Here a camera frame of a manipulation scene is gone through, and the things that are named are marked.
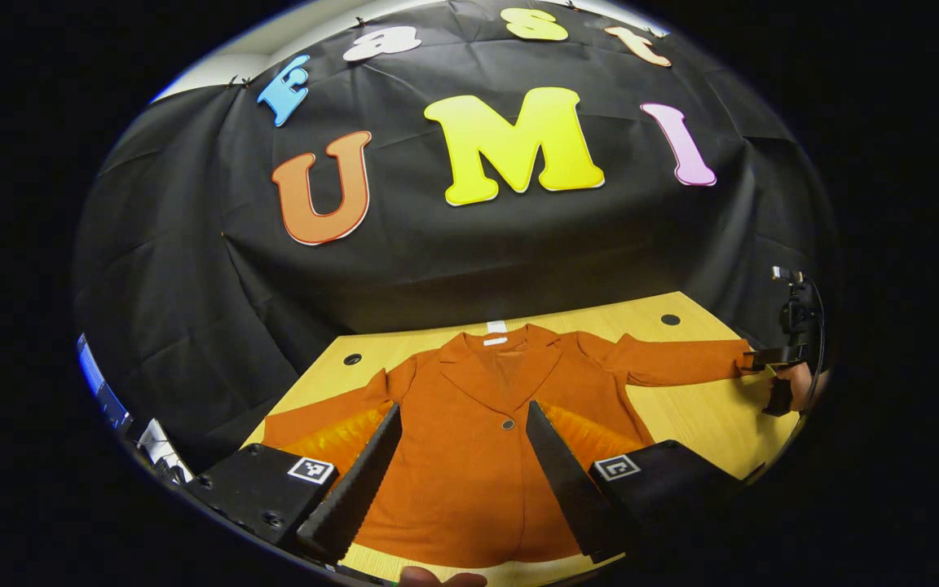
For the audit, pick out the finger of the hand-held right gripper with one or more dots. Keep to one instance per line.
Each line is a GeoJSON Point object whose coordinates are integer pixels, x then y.
{"type": "Point", "coordinates": [771, 357]}

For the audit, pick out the orange jacket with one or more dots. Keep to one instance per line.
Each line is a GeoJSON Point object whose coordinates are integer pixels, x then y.
{"type": "Point", "coordinates": [469, 489]}

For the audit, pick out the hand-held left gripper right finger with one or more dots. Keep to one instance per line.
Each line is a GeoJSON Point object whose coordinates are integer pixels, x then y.
{"type": "Point", "coordinates": [563, 481]}

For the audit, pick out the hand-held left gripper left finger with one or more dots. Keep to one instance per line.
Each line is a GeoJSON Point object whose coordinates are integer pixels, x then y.
{"type": "Point", "coordinates": [363, 481]}

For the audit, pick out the blue edged panel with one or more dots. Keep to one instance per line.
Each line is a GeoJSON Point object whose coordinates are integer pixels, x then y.
{"type": "Point", "coordinates": [99, 387]}

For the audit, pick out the black backdrop cloth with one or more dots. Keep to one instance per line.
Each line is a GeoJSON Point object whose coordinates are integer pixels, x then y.
{"type": "Point", "coordinates": [453, 253]}

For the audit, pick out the white stand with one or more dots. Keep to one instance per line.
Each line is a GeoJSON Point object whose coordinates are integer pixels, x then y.
{"type": "Point", "coordinates": [161, 448]}

